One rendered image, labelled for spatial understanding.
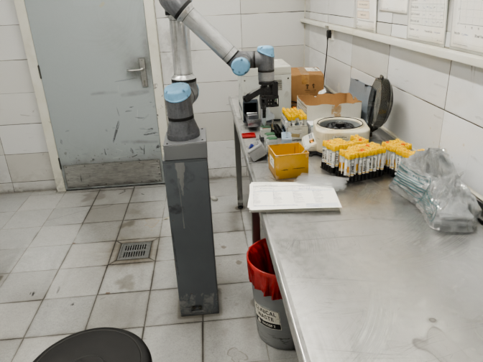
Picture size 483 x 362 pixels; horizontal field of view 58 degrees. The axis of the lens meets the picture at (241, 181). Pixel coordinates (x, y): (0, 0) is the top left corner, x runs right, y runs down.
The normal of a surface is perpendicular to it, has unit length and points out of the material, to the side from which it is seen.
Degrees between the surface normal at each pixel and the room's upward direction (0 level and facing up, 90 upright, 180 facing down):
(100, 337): 3
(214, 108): 90
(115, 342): 3
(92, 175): 88
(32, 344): 0
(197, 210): 90
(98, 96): 90
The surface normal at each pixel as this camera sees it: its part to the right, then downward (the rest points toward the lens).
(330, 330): -0.04, -0.92
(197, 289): 0.09, 0.39
